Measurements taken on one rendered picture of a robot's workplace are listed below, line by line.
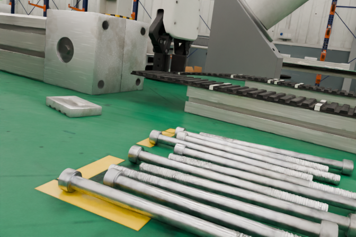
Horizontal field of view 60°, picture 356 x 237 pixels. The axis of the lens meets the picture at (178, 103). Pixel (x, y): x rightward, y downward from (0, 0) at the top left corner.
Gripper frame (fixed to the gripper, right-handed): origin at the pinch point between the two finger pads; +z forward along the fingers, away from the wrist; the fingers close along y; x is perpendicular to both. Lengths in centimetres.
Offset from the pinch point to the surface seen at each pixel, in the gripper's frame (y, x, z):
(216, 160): -33.3, -24.9, 2.4
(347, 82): 736, -8, 34
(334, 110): -21.2, -30.0, -0.2
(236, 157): -31.8, -25.7, 2.4
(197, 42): 268, 135, -10
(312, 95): -2.0, -25.9, 0.7
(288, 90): -2.0, -22.5, 0.6
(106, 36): -22.2, -4.7, -4.1
